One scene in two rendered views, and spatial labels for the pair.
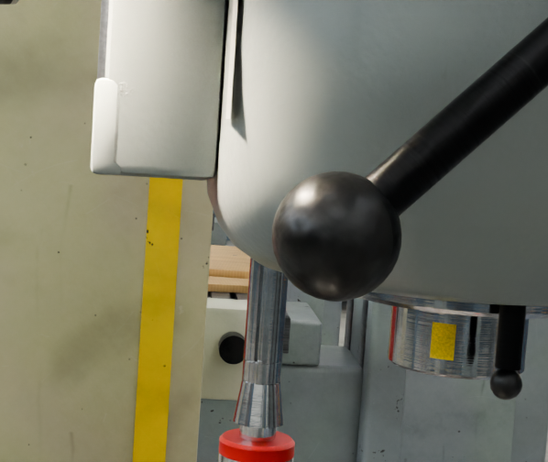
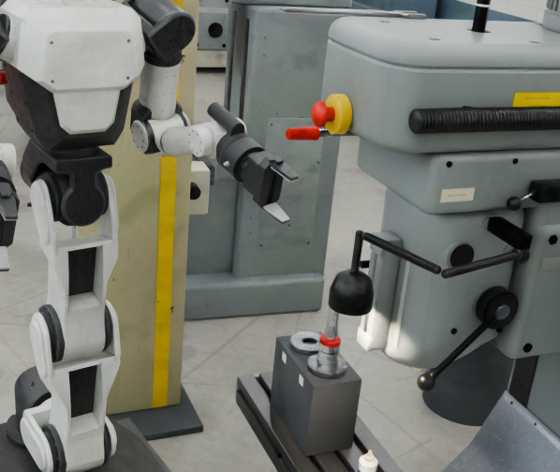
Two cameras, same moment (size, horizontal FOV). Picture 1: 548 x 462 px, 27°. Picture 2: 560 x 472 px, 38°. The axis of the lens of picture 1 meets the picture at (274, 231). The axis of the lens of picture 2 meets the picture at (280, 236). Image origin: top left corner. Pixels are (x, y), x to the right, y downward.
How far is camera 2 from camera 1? 1.20 m
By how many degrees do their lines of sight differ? 23
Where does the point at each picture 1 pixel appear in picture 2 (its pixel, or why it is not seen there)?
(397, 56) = (429, 347)
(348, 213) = (430, 383)
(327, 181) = (427, 378)
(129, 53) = (374, 331)
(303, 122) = (411, 352)
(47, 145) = not seen: hidden behind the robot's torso
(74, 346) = (127, 208)
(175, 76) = (381, 333)
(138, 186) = not seen: hidden behind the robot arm
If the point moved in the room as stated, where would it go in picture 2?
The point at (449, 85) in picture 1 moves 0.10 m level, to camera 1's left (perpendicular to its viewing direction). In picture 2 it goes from (436, 350) to (380, 353)
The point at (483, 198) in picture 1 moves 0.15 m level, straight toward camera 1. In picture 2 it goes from (437, 360) to (460, 410)
